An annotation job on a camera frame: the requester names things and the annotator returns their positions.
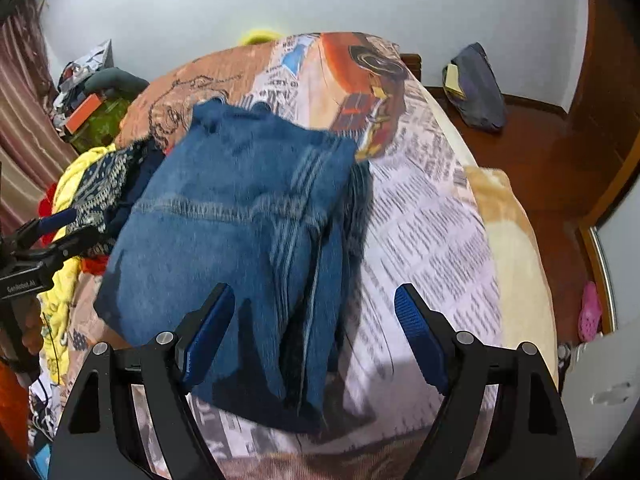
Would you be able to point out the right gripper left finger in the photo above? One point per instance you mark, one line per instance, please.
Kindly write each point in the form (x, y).
(98, 436)

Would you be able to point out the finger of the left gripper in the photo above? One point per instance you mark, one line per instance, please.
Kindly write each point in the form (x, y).
(69, 246)
(30, 232)

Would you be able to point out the blue denim jacket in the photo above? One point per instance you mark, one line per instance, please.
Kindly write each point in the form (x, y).
(276, 212)

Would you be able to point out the red garment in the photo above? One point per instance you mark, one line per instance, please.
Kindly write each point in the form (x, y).
(92, 265)

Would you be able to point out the yellow printed garment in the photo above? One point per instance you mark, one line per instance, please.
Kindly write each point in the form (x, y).
(55, 303)

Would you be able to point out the navy patterned garment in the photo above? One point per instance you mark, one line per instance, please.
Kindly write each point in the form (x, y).
(108, 190)

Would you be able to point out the striped brown curtain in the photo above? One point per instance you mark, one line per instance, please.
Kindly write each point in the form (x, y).
(33, 156)

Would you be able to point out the white cabinet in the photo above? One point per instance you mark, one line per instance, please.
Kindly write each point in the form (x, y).
(601, 389)

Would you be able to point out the beige blanket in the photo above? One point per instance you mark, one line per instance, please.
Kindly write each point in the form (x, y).
(525, 300)

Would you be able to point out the pink slipper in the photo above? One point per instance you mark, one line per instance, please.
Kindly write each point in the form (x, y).
(590, 313)

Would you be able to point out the cluttered bedside pile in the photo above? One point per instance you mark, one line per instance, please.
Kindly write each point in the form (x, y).
(93, 98)

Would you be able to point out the newspaper print bed sheet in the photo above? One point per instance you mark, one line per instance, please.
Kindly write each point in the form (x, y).
(424, 228)

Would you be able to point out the dark grey floor bag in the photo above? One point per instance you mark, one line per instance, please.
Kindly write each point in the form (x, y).
(470, 86)

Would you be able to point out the wooden door frame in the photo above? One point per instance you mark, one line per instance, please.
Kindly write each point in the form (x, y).
(606, 110)

